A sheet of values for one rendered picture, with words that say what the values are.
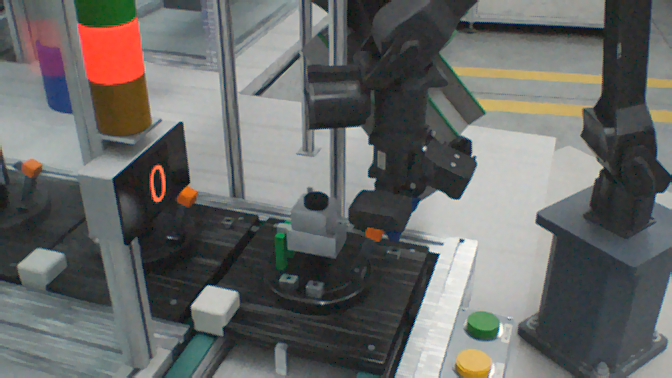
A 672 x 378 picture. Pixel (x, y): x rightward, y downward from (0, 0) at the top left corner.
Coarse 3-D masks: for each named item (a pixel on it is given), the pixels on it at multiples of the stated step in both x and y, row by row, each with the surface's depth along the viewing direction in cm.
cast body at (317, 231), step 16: (320, 192) 90; (304, 208) 88; (320, 208) 88; (336, 208) 91; (288, 224) 93; (304, 224) 89; (320, 224) 88; (336, 224) 91; (288, 240) 91; (304, 240) 90; (320, 240) 89; (336, 240) 89; (336, 256) 90
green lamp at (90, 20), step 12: (84, 0) 60; (96, 0) 59; (108, 0) 60; (120, 0) 60; (132, 0) 62; (84, 12) 60; (96, 12) 60; (108, 12) 60; (120, 12) 61; (132, 12) 62; (84, 24) 61; (96, 24) 60; (108, 24) 61; (120, 24) 61
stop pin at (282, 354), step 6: (276, 348) 85; (282, 348) 85; (288, 348) 85; (276, 354) 85; (282, 354) 85; (288, 354) 86; (276, 360) 86; (282, 360) 86; (288, 360) 86; (276, 366) 86; (282, 366) 86; (288, 366) 87; (276, 372) 87; (282, 372) 87; (288, 372) 87
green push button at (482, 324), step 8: (480, 312) 89; (488, 312) 89; (472, 320) 88; (480, 320) 88; (488, 320) 88; (496, 320) 88; (472, 328) 87; (480, 328) 87; (488, 328) 87; (496, 328) 87; (480, 336) 87; (488, 336) 87
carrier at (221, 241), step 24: (168, 216) 105; (192, 216) 108; (216, 216) 108; (240, 216) 108; (144, 240) 99; (168, 240) 99; (192, 240) 100; (216, 240) 103; (240, 240) 103; (144, 264) 96; (168, 264) 97; (192, 264) 98; (216, 264) 98; (168, 288) 94; (192, 288) 94; (168, 312) 90
